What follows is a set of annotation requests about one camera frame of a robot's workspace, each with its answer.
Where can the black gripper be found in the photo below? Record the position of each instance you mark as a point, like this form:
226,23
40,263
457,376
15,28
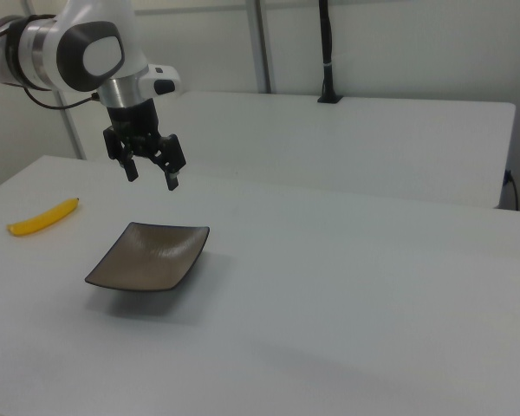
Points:
132,117

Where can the yellow banana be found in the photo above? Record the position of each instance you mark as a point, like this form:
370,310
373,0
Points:
43,218

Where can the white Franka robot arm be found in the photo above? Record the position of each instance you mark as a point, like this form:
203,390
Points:
43,43

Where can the square brown ceramic plate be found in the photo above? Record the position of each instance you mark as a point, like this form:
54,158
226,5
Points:
149,256

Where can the white background table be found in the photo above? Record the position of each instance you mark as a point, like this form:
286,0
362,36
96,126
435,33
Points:
329,143

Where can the black pole with base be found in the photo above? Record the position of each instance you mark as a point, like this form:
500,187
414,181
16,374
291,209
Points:
327,47

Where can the slanted aluminium frame post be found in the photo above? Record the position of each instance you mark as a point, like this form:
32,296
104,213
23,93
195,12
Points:
73,134

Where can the horizontal aluminium frame bar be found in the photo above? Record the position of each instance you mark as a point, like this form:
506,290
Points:
190,11

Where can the upright aluminium frame post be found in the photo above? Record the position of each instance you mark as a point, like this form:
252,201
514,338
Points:
260,47

